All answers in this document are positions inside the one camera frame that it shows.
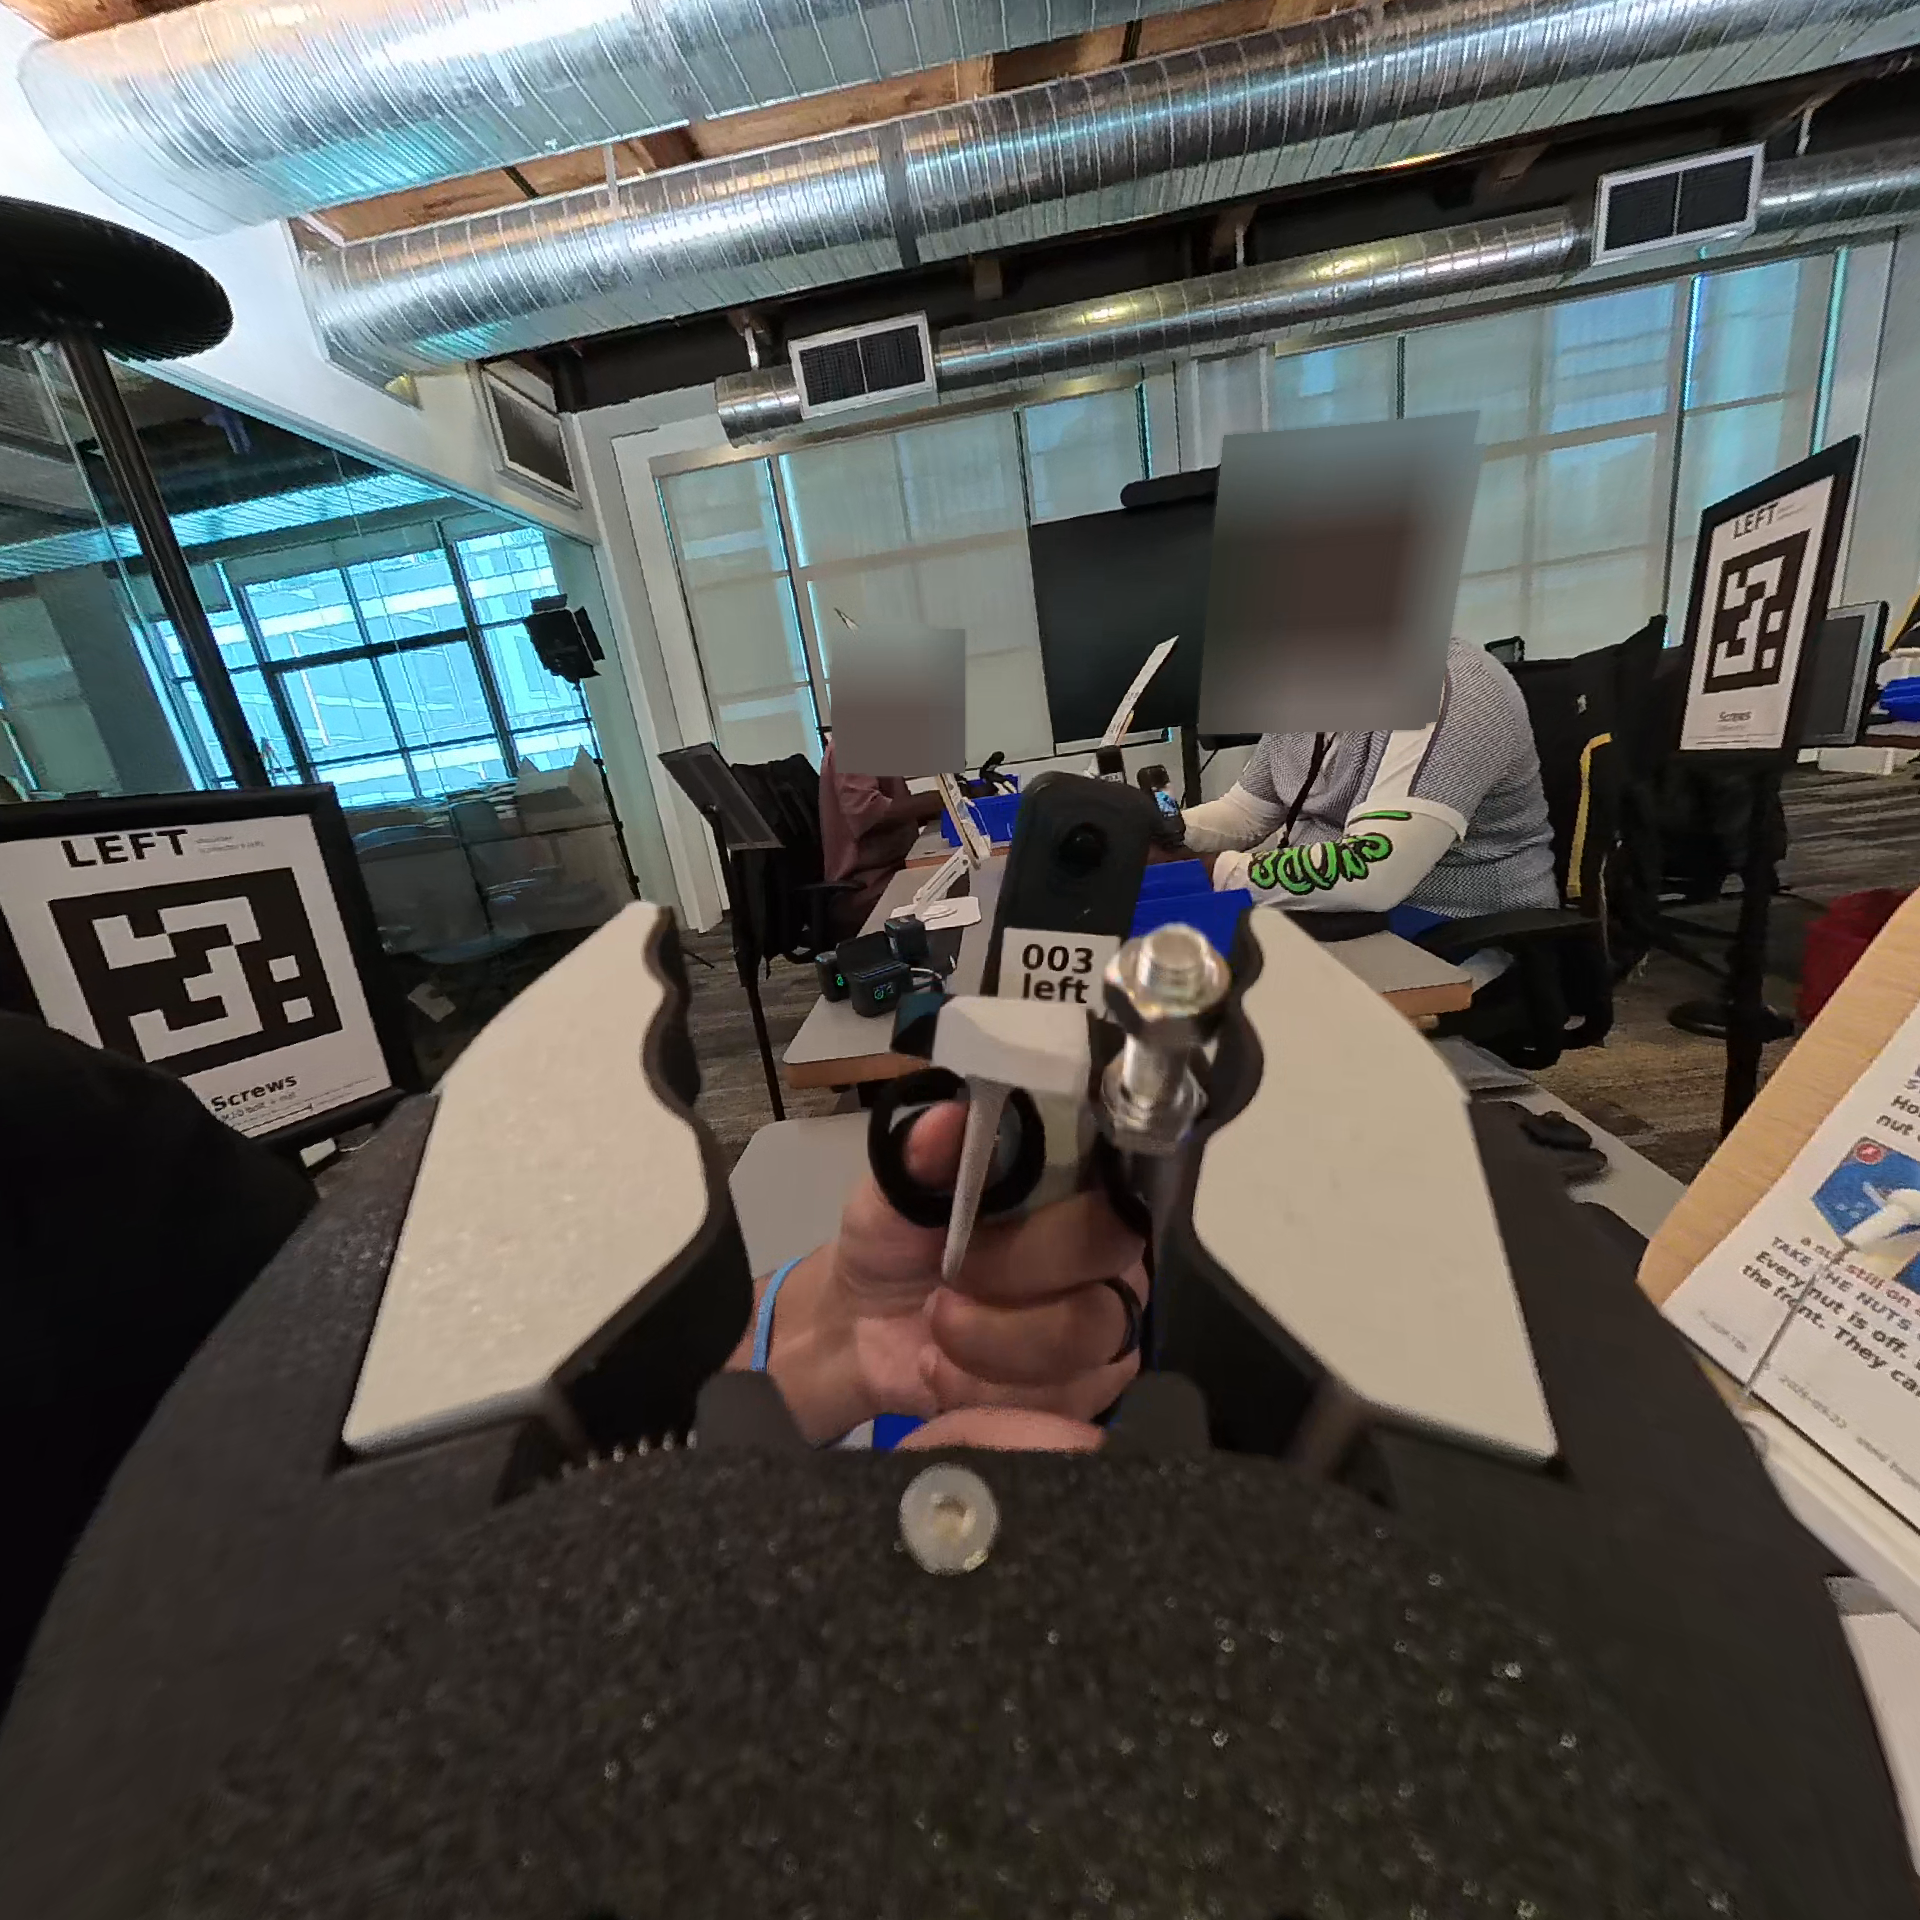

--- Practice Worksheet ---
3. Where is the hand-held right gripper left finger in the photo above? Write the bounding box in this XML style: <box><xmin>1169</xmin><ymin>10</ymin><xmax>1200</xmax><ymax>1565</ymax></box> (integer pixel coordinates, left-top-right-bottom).
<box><xmin>342</xmin><ymin>900</ymin><xmax>753</xmax><ymax>1465</ymax></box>

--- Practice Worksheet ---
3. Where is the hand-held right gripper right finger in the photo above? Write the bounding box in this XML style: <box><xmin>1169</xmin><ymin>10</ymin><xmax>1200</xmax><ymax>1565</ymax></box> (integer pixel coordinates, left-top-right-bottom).
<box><xmin>1146</xmin><ymin>908</ymin><xmax>1561</xmax><ymax>1470</ymax></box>

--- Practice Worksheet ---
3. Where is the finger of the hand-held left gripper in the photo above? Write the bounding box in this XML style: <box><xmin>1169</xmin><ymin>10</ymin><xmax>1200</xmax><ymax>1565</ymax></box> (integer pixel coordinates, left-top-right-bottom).
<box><xmin>930</xmin><ymin>997</ymin><xmax>1097</xmax><ymax>1284</ymax></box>

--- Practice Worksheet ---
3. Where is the silver hex bolt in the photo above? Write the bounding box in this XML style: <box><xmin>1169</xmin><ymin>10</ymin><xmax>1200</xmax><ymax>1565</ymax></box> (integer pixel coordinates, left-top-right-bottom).
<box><xmin>1101</xmin><ymin>920</ymin><xmax>1234</xmax><ymax>1087</ymax></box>

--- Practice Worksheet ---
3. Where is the person's left hand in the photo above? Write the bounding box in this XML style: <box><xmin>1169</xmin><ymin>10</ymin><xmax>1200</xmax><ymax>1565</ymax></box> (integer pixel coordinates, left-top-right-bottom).
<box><xmin>767</xmin><ymin>1102</ymin><xmax>1156</xmax><ymax>1454</ymax></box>

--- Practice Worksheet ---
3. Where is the large black screen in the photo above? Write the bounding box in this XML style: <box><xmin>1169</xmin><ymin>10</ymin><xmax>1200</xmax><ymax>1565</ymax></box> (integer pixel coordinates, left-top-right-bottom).
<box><xmin>1026</xmin><ymin>470</ymin><xmax>1216</xmax><ymax>752</ymax></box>

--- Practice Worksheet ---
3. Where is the black music stand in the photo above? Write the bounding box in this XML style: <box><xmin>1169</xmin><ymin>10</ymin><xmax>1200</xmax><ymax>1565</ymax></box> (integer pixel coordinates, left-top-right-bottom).
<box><xmin>661</xmin><ymin>742</ymin><xmax>789</xmax><ymax>1120</ymax></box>

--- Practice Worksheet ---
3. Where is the wooden display board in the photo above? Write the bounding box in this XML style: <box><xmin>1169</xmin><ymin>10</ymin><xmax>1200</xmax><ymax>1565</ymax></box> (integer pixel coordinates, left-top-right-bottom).
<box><xmin>1633</xmin><ymin>884</ymin><xmax>1920</xmax><ymax>1576</ymax></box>

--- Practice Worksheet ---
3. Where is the black jacket yellow stripe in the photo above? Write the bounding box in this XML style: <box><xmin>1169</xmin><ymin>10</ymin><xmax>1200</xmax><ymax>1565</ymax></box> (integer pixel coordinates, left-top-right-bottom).
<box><xmin>1506</xmin><ymin>616</ymin><xmax>1672</xmax><ymax>1052</ymax></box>

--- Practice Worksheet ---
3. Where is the printed instruction sheet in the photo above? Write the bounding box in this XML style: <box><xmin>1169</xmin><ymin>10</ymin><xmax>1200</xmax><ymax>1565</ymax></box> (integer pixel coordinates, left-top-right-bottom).
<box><xmin>1662</xmin><ymin>997</ymin><xmax>1920</xmax><ymax>1530</ymax></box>

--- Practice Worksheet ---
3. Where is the black light panel tripod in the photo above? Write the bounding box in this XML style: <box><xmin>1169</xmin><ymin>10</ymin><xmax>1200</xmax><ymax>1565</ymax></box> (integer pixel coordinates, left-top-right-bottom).
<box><xmin>520</xmin><ymin>597</ymin><xmax>649</xmax><ymax>902</ymax></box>

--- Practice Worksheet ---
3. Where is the white framed ceiling vent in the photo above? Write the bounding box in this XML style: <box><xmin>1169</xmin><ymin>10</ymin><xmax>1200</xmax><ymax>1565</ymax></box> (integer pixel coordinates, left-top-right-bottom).
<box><xmin>1591</xmin><ymin>142</ymin><xmax>1768</xmax><ymax>265</ymax></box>
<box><xmin>785</xmin><ymin>311</ymin><xmax>940</xmax><ymax>418</ymax></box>

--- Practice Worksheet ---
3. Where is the red plastic crate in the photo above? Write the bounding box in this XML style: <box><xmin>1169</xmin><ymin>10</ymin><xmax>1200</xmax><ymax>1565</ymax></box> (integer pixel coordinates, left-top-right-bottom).
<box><xmin>1797</xmin><ymin>886</ymin><xmax>1913</xmax><ymax>1028</ymax></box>

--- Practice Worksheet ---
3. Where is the black floor lamp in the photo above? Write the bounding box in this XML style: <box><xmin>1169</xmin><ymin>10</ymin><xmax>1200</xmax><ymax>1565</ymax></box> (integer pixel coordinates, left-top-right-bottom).
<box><xmin>0</xmin><ymin>193</ymin><xmax>278</xmax><ymax>793</ymax></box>

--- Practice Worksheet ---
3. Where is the silver ventilation duct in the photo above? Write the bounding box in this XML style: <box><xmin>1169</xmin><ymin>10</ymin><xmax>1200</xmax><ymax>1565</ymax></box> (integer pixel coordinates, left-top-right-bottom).
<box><xmin>717</xmin><ymin>142</ymin><xmax>1920</xmax><ymax>448</ymax></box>
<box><xmin>298</xmin><ymin>37</ymin><xmax>1920</xmax><ymax>378</ymax></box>
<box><xmin>22</xmin><ymin>0</ymin><xmax>1353</xmax><ymax>232</ymax></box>

